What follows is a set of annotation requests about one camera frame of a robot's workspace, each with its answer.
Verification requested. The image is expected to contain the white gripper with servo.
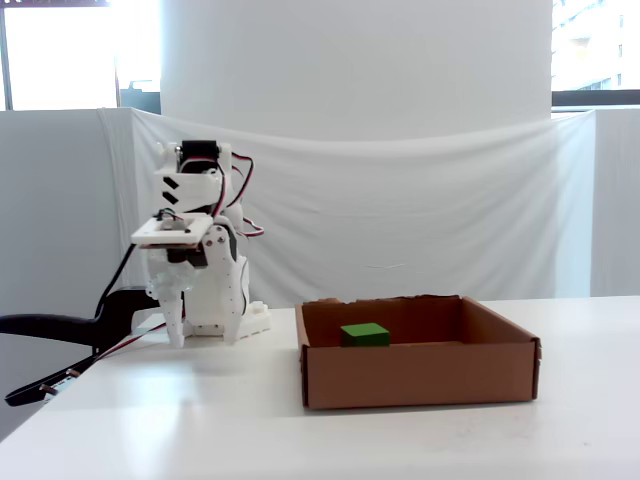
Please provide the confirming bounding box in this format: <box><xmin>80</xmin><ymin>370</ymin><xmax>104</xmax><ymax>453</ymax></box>
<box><xmin>146</xmin><ymin>222</ymin><xmax>250</xmax><ymax>348</ymax></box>

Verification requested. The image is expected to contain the green cube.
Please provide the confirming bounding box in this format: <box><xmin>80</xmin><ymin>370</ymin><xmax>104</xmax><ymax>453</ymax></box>
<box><xmin>340</xmin><ymin>322</ymin><xmax>391</xmax><ymax>349</ymax></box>

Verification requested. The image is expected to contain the brown cardboard box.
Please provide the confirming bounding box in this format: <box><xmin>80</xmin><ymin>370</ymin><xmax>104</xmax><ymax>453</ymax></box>
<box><xmin>294</xmin><ymin>294</ymin><xmax>543</xmax><ymax>412</ymax></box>

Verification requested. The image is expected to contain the black table clamp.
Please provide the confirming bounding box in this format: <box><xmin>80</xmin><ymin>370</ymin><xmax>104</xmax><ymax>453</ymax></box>
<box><xmin>0</xmin><ymin>285</ymin><xmax>166</xmax><ymax>407</ymax></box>

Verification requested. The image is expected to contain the white partition panel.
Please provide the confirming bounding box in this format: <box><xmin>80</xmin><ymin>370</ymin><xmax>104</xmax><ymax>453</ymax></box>
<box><xmin>589</xmin><ymin>106</ymin><xmax>640</xmax><ymax>299</ymax></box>
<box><xmin>0</xmin><ymin>108</ymin><xmax>132</xmax><ymax>321</ymax></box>

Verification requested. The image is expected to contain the white cloth backdrop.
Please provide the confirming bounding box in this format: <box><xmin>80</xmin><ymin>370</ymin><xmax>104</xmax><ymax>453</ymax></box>
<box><xmin>97</xmin><ymin>107</ymin><xmax>597</xmax><ymax>307</ymax></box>

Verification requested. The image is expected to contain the white round column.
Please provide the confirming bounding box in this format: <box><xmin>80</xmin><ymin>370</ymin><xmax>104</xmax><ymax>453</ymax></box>
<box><xmin>159</xmin><ymin>0</ymin><xmax>554</xmax><ymax>144</ymax></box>

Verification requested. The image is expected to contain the bright glass window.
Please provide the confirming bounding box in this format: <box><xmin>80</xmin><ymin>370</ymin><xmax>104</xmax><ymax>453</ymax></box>
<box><xmin>551</xmin><ymin>0</ymin><xmax>640</xmax><ymax>107</ymax></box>
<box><xmin>0</xmin><ymin>0</ymin><xmax>162</xmax><ymax>112</ymax></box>

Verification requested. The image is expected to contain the white camera mount with board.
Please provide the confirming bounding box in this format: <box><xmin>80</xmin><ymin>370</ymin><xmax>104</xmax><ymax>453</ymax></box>
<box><xmin>130</xmin><ymin>210</ymin><xmax>215</xmax><ymax>250</ymax></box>

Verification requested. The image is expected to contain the red black power cable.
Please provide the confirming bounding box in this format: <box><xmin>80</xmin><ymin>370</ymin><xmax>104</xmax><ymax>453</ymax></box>
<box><xmin>49</xmin><ymin>319</ymin><xmax>174</xmax><ymax>387</ymax></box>

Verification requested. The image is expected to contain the black camera cable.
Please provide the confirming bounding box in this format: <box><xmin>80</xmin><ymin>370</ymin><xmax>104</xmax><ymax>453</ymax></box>
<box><xmin>94</xmin><ymin>244</ymin><xmax>139</xmax><ymax>326</ymax></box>

